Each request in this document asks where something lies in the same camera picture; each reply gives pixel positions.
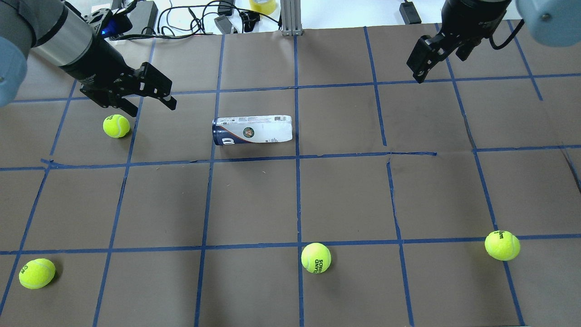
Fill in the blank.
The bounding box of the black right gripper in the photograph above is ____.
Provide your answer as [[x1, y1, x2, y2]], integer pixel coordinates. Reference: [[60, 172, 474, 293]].
[[406, 0, 511, 84]]

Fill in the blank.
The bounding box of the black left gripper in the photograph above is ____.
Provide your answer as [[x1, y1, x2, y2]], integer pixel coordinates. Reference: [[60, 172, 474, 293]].
[[79, 43, 177, 118]]

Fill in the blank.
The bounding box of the white blue tennis ball can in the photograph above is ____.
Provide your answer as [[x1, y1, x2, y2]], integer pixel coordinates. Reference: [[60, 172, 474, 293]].
[[212, 114, 293, 145]]

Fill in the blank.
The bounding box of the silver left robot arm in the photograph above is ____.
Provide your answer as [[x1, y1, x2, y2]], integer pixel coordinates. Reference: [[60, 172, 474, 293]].
[[0, 0, 177, 117]]

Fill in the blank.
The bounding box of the tennis ball near left arm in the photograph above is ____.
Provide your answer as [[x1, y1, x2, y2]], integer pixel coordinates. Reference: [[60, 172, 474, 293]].
[[102, 114, 130, 139]]

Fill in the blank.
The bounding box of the tennis ball with Wilson print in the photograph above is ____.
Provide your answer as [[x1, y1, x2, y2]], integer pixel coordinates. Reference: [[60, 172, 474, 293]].
[[485, 230, 521, 261]]

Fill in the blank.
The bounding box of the tennis ball with Roland print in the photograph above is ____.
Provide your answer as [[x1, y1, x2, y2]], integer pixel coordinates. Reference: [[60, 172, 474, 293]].
[[18, 258, 56, 290]]

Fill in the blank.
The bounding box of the tennis ball centre table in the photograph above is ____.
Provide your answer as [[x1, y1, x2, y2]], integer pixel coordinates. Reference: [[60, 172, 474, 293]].
[[301, 243, 332, 274]]

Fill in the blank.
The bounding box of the yellow tape roll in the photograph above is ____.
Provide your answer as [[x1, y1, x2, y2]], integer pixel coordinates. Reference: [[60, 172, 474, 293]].
[[249, 0, 277, 15]]

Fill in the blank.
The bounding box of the aluminium frame post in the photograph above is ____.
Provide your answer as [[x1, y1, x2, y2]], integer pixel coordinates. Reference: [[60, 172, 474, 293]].
[[280, 0, 304, 36]]

